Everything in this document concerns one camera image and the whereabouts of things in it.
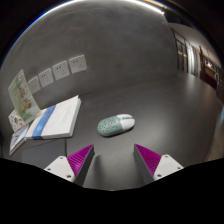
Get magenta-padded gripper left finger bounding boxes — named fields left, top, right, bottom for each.
left=43, top=144, right=95, bottom=187

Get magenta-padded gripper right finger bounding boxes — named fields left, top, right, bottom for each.
left=133, top=143, right=185, bottom=185

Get green and white computer mouse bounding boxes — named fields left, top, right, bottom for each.
left=96, top=113, right=136, bottom=138

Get white book with blue band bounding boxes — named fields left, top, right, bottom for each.
left=25, top=95, right=82, bottom=140

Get small colourful printed card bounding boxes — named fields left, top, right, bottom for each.
left=7, top=109, right=26, bottom=133

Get green menu sign stand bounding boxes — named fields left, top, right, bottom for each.
left=7, top=69, right=41, bottom=125

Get dark framed glass door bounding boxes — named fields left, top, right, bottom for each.
left=171, top=28, right=202, bottom=78

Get white ceiling light strip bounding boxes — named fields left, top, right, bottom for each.
left=6, top=0, right=166, bottom=54

